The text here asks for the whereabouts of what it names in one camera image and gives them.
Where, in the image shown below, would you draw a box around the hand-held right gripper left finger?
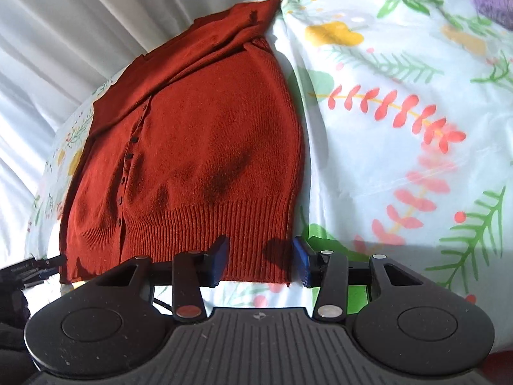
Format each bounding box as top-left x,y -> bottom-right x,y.
94,235 -> 230,322

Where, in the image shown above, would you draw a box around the floral white bed sheet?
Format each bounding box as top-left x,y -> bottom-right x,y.
25,0 -> 513,318

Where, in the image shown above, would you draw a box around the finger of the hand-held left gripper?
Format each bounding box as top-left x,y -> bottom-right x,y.
31,254 -> 67,269
24,269 -> 55,287

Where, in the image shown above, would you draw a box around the rust red knit cardigan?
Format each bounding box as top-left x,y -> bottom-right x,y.
59,0 -> 305,288

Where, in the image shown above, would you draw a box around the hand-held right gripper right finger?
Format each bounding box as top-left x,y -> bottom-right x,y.
294,236 -> 422,322

